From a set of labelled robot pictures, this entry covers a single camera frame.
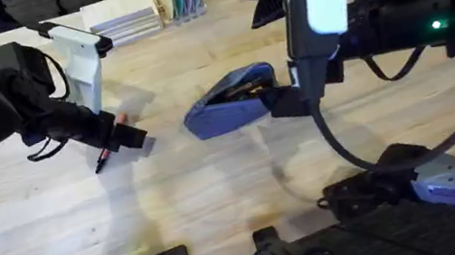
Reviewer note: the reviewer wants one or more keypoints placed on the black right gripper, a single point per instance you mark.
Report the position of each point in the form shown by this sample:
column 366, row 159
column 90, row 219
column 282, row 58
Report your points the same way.
column 395, row 27

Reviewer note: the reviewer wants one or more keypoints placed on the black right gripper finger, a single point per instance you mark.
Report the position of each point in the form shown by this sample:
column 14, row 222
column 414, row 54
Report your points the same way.
column 273, row 105
column 271, row 90

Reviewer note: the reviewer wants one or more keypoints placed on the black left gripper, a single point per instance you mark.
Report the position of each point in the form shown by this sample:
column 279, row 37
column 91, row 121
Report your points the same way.
column 56, row 118

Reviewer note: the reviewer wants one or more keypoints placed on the black pen with red cap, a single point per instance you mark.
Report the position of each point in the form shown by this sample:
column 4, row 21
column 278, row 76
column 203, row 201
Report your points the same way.
column 102, row 162

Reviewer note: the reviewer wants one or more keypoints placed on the blue soft zip bag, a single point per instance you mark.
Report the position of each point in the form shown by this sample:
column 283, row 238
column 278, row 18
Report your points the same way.
column 226, row 116

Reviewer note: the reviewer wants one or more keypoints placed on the left wrist upright plate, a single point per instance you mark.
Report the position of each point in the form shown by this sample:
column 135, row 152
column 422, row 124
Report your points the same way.
column 81, row 68

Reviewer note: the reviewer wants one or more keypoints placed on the clear plate rack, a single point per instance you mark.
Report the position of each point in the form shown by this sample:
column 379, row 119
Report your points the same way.
column 187, row 17

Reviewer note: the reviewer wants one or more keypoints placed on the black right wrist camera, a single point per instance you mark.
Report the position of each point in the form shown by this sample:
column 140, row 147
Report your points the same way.
column 274, row 3

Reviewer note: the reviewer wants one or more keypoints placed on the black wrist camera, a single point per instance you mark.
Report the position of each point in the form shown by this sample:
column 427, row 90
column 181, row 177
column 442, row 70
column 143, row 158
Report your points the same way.
column 274, row 3
column 20, row 64

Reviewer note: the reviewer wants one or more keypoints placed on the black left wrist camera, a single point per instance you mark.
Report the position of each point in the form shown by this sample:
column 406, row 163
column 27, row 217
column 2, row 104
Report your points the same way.
column 20, row 64

